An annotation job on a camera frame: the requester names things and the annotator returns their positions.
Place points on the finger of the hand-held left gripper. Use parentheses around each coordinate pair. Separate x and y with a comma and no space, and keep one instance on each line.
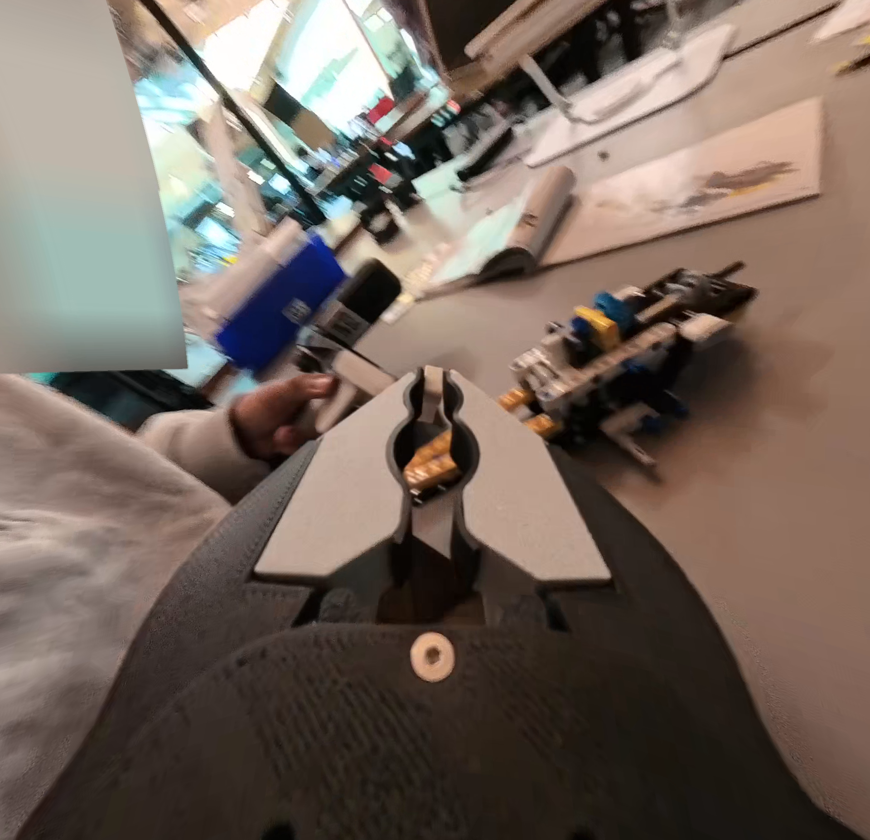
(360,377)

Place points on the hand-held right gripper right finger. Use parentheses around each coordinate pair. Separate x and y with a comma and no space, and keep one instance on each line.
(523,513)

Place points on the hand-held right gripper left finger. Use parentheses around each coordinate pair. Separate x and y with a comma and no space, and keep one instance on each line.
(340,513)

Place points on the light grey lego connector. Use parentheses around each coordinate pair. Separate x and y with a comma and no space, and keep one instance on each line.
(433,394)

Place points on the lego technic vehicle model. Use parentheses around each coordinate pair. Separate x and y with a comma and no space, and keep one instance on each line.
(612,364)

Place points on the person's left forearm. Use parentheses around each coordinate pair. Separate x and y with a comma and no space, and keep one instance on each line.
(102,513)

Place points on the yellow lego piece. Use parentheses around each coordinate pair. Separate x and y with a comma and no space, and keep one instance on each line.
(431,462)

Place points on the person's left hand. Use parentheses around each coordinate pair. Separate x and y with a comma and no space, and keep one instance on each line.
(272,411)

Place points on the blue box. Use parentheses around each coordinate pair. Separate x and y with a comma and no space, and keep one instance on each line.
(285,309)

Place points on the open instruction booklet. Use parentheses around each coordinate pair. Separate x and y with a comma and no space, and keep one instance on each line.
(516,221)

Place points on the white monitor stand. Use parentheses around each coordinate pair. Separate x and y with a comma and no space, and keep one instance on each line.
(646,85)

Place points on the flat printed cardboard box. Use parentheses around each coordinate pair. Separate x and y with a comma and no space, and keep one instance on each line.
(713,167)

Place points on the white paper sheet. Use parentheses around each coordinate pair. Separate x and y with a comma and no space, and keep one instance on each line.
(849,10)

